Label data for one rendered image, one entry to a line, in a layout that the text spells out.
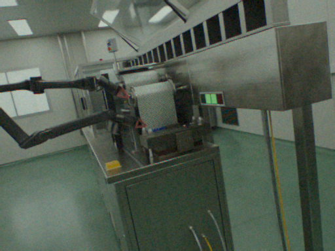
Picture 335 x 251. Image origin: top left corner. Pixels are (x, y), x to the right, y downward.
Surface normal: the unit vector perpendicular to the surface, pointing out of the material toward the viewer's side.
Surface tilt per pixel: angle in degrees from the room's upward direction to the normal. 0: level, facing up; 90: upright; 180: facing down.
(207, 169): 90
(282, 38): 90
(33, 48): 90
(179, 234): 90
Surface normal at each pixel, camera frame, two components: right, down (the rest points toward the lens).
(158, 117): 0.35, 0.11
